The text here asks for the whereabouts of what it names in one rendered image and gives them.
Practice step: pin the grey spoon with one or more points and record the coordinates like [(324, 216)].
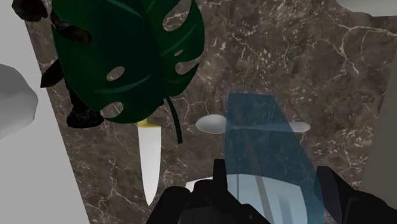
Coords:
[(211, 124)]

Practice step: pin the grey rounded object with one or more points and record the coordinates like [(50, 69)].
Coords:
[(15, 99)]

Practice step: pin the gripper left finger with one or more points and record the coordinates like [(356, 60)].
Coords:
[(219, 173)]

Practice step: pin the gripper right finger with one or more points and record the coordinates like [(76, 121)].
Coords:
[(344, 192)]

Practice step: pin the green leaf house plant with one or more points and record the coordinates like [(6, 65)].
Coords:
[(130, 56)]

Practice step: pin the blue translucent glass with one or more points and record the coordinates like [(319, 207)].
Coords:
[(263, 149)]

